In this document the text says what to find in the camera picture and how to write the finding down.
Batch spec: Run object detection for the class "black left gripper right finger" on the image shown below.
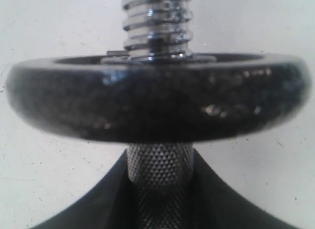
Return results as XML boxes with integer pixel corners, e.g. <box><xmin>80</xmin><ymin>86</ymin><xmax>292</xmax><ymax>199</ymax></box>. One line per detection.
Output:
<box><xmin>190</xmin><ymin>150</ymin><xmax>295</xmax><ymax>229</ymax></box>

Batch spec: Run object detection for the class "black weight plate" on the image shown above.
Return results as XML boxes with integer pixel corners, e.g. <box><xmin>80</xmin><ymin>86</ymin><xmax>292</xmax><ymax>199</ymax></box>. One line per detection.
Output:
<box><xmin>5</xmin><ymin>54</ymin><xmax>312</xmax><ymax>143</ymax></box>

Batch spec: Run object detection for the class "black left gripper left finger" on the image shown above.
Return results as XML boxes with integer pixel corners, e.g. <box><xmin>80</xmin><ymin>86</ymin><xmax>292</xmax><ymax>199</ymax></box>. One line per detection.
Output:
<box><xmin>34</xmin><ymin>155</ymin><xmax>129</xmax><ymax>229</ymax></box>

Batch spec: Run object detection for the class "chrome threaded dumbbell bar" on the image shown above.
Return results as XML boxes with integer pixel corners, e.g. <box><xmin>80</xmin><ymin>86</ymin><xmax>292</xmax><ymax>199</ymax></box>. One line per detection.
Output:
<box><xmin>106</xmin><ymin>0</ymin><xmax>194</xmax><ymax>229</ymax></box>

